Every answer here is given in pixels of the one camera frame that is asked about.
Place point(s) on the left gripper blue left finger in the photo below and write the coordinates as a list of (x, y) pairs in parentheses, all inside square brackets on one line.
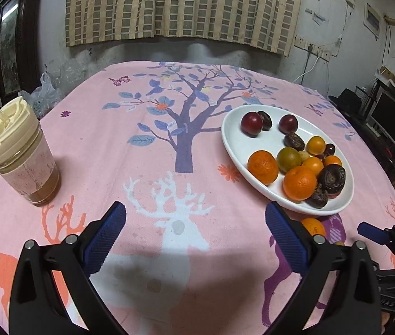
[(99, 237)]

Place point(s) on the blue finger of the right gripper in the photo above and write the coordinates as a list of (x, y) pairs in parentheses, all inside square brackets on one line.
[(373, 233)]

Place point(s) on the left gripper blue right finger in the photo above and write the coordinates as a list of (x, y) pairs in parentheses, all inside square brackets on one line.
[(289, 235)]

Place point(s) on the large orange tangerine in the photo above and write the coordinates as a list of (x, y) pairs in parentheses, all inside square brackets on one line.
[(299, 183)]

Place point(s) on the small yellow longan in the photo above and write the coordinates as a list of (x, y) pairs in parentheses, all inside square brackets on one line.
[(304, 155)]

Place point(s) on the dark purple plum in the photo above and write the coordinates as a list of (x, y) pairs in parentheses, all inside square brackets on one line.
[(251, 124)]

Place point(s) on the orange yellow citrus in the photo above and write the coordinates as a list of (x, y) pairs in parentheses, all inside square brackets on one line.
[(332, 159)]

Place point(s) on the orange tangerine bottom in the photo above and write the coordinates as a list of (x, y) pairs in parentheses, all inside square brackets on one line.
[(313, 226)]

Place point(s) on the orange tangerine plate left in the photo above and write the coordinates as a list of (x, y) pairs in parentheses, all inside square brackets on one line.
[(263, 166)]

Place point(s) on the green yellow tomato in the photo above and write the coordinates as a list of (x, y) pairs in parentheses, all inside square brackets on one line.
[(287, 159)]

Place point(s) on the dark cherry upper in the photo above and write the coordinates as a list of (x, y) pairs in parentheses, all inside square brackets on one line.
[(329, 150)]

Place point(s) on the orange kumquat right plate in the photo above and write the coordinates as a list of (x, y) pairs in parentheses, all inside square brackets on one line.
[(316, 146)]

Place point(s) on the black television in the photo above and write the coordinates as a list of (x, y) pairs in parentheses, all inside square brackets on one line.
[(382, 114)]

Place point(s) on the black tv stand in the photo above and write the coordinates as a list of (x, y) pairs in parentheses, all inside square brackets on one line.
[(382, 148)]

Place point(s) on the white oval plate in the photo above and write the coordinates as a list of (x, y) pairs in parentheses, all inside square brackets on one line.
[(240, 146)]

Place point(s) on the dark red plum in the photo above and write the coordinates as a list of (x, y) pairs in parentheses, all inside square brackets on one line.
[(288, 124)]

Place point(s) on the cream lidded drink cup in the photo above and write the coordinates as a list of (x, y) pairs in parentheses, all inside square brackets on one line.
[(26, 161)]

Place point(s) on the white plastic bag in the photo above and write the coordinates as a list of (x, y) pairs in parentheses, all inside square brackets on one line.
[(43, 99)]

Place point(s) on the dark framed picture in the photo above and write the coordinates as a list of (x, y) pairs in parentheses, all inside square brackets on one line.
[(19, 56)]

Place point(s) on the beige checkered curtain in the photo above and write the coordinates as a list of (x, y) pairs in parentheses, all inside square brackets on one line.
[(263, 24)]

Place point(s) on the wall power strip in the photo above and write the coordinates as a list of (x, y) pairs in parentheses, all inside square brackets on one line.
[(322, 52)]

